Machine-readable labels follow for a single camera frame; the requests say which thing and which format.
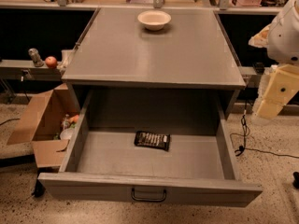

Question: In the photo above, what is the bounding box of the grey counter cabinet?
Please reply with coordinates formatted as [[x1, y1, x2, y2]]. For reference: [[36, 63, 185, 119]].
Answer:
[[61, 7, 247, 120]]

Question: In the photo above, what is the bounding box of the open grey top drawer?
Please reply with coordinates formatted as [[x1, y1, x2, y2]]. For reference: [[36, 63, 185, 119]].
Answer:
[[38, 88, 262, 207]]

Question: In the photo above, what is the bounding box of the plastic bottle in box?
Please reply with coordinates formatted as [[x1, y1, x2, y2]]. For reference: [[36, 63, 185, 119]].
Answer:
[[61, 114, 70, 131]]

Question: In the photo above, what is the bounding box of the grey side shelf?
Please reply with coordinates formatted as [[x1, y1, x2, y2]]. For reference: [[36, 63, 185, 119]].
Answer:
[[239, 66, 265, 88], [0, 49, 74, 81]]

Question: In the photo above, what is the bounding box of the red apple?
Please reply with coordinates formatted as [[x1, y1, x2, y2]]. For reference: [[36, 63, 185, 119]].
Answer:
[[45, 56, 58, 68]]

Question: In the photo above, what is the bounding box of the black rxbar chocolate wrapper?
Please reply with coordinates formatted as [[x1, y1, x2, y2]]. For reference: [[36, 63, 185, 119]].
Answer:
[[134, 131, 170, 151]]

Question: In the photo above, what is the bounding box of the black drawer handle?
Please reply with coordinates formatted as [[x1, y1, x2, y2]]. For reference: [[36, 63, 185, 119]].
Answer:
[[131, 188, 167, 203]]

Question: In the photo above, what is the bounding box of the grey side shelf left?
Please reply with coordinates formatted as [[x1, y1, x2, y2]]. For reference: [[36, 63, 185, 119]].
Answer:
[[0, 49, 74, 81]]

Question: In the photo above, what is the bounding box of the black floor cable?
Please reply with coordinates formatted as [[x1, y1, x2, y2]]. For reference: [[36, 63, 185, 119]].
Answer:
[[229, 100, 299, 160]]

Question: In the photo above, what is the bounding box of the brown cardboard box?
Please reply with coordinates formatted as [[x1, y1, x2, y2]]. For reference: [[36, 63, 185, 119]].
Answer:
[[7, 84, 79, 168]]

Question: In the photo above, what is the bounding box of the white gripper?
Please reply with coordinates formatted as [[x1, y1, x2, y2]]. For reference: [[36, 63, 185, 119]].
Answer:
[[249, 25, 299, 119]]

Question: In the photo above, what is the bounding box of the black phone on shelf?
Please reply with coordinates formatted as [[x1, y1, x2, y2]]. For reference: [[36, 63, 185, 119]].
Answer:
[[252, 63, 264, 75]]

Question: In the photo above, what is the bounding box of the white ceramic bowl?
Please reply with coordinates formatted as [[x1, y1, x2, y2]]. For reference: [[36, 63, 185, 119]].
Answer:
[[137, 10, 171, 31]]

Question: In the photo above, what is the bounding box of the small grey figurine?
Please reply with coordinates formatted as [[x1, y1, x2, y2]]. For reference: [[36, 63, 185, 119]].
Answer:
[[28, 49, 44, 67]]

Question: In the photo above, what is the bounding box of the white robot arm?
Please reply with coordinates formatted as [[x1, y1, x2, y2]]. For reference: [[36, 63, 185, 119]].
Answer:
[[249, 0, 299, 125]]

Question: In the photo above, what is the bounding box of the grey side shelf right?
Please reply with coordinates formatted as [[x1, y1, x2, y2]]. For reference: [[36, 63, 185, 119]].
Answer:
[[239, 66, 265, 88]]

